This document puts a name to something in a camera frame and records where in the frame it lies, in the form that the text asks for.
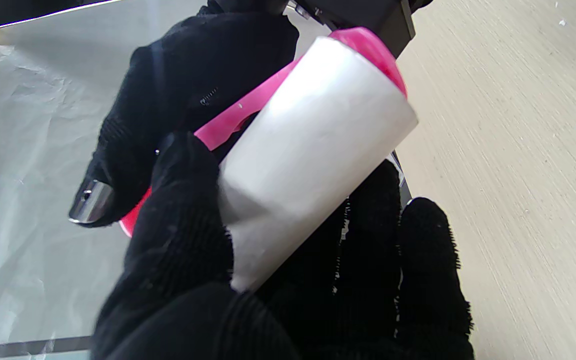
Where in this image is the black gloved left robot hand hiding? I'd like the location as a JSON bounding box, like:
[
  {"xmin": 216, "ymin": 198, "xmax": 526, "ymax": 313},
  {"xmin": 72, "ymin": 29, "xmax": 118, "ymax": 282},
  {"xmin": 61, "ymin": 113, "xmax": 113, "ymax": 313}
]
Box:
[{"xmin": 90, "ymin": 131, "xmax": 475, "ymax": 360}]

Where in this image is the pink lint roller handle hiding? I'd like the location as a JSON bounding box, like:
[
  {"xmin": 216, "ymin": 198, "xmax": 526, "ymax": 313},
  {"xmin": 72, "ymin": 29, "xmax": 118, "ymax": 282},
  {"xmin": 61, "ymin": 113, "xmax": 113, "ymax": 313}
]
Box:
[{"xmin": 119, "ymin": 27, "xmax": 408, "ymax": 238}]

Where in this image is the white lint roller refill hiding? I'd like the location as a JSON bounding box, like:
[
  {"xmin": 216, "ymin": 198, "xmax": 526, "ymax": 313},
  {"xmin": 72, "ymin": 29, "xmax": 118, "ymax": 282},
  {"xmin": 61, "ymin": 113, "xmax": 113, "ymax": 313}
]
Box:
[{"xmin": 218, "ymin": 36, "xmax": 419, "ymax": 293}]

